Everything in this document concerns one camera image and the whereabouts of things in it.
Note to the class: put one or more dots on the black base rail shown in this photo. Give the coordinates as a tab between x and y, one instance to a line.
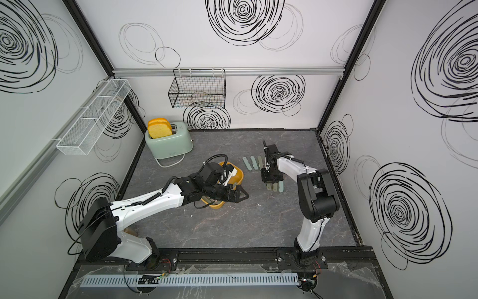
282	257

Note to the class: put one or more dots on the dark grey green knife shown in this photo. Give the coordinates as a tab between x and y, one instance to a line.
260	162

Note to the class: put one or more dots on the black corner frame post right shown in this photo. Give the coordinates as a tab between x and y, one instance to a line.
359	45

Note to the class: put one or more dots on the mint knife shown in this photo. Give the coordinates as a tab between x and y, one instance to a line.
247	164

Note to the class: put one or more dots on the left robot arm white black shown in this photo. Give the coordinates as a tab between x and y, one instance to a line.
101	231

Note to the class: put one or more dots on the black corner frame post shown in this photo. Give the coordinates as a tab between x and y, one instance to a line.
83	25
359	45

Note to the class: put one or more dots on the black corner frame post left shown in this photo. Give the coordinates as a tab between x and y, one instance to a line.
83	25

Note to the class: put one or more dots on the yellow toast slice rear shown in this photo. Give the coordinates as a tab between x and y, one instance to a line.
158	120

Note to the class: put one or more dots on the white mesh wall shelf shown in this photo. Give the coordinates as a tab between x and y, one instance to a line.
105	115

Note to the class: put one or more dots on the grey green fruit knife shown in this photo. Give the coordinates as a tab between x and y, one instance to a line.
254	163

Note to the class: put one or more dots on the aluminium wall rail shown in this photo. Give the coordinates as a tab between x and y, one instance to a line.
22	185
228	71

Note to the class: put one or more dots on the yellow storage box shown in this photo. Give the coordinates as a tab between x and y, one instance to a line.
235	178

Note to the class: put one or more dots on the mint green toaster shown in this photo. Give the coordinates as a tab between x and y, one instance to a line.
179	143

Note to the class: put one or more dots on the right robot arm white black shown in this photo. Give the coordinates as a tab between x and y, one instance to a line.
317	198

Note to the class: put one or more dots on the aluminium wall rail back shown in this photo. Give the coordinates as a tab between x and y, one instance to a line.
228	71

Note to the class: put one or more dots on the yellow toast slice front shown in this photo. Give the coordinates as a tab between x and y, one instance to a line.
160	130

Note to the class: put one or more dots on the black wire wall basket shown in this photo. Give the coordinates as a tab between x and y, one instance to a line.
191	86

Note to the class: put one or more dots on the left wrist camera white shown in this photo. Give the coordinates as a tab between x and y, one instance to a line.
231	174

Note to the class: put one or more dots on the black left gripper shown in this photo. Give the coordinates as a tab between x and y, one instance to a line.
234	197

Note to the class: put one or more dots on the yellow toast slice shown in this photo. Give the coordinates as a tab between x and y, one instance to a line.
158	120
160	130

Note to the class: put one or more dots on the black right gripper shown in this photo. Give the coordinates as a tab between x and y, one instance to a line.
266	179

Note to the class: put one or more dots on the white slotted cable duct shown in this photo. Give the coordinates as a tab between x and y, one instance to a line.
190	280

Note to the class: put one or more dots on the aluminium wall rail left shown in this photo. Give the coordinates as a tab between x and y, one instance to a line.
22	185

